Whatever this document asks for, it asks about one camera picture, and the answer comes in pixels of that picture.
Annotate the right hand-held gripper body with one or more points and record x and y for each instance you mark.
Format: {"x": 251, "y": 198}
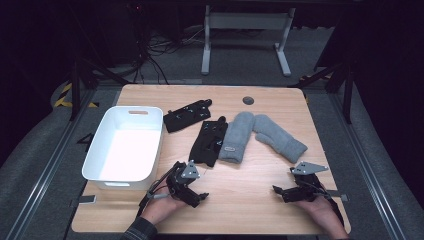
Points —
{"x": 305, "y": 191}

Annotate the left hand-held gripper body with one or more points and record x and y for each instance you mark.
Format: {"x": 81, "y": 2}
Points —
{"x": 180, "y": 186}

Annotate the black glove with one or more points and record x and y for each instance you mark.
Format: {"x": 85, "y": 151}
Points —
{"x": 186, "y": 116}
{"x": 208, "y": 143}

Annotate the plain grey mitten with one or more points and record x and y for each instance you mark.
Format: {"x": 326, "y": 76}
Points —
{"x": 280, "y": 138}

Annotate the white plastic bin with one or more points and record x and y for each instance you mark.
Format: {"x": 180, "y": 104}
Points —
{"x": 128, "y": 153}

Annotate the grey mitten with label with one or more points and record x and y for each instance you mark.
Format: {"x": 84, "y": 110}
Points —
{"x": 236, "y": 136}

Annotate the person's left hand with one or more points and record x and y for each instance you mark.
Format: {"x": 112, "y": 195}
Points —
{"x": 158, "y": 210}

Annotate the grey tape strip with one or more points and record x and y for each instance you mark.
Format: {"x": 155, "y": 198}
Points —
{"x": 337, "y": 194}
{"x": 87, "y": 199}

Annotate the grey round table grommet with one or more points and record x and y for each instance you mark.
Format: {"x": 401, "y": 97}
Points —
{"x": 248, "y": 100}

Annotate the black metal stand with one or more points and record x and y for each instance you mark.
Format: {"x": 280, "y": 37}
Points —
{"x": 346, "y": 86}
{"x": 76, "y": 86}

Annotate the yellow black hazard tape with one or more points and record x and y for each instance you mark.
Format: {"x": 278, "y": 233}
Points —
{"x": 63, "y": 98}

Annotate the metal floor rail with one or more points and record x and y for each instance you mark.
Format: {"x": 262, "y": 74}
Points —
{"x": 370, "y": 173}
{"x": 43, "y": 180}

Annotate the white metal desk frame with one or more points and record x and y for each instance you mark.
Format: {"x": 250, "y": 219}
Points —
{"x": 246, "y": 21}

